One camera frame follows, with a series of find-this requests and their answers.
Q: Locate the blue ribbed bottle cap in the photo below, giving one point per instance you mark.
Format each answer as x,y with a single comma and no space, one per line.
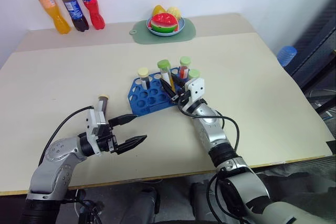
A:
287,54

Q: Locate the yellow-capped tube dark liquid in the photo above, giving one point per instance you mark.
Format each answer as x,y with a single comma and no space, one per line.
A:
144,78

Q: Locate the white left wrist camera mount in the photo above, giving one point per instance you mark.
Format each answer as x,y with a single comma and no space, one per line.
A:
92,124

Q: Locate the orange yellow toy fruit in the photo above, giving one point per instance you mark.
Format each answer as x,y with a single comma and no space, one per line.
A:
158,10

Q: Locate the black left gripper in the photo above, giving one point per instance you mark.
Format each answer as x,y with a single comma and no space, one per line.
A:
107,138

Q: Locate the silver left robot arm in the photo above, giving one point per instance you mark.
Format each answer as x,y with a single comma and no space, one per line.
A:
56,161

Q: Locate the green-capped tube yellow liquid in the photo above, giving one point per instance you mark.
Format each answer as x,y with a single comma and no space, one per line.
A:
166,70

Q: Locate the blue test tube rack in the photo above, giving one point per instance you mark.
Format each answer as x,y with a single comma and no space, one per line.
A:
147,98

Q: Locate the orange soda plastic bottle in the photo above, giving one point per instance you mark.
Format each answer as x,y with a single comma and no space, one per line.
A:
50,3

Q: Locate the light blue plate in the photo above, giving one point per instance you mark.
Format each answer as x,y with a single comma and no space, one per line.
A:
181,27

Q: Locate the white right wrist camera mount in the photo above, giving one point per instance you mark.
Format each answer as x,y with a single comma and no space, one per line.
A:
197,89

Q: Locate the cola plastic bottle blue label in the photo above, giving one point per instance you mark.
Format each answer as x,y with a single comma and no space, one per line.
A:
71,6

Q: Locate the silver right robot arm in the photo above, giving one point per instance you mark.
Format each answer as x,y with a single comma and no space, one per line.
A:
212,132

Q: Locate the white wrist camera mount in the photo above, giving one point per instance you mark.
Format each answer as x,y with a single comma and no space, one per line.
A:
92,124
197,89

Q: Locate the dark rounded grey shape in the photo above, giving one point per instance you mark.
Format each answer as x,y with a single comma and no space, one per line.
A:
200,200
143,205

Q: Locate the green silicone mat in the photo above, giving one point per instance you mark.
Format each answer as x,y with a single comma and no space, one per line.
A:
189,31

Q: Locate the yellow-capped tube brown liquid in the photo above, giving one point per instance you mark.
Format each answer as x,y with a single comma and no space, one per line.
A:
103,103

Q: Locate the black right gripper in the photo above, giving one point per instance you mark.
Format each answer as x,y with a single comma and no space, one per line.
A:
181,95

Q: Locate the toy watermelon slice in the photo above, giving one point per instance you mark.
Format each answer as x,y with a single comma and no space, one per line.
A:
164,22

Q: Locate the pale yellow toy fruit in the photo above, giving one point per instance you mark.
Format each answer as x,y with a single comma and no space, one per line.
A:
174,12

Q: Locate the green-capped tube red liquid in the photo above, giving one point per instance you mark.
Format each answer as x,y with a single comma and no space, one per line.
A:
184,66

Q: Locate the red soda plastic bottle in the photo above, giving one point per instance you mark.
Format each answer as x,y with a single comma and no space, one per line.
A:
90,3

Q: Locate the green-capped test tube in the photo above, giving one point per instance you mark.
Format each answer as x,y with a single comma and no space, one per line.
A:
194,73

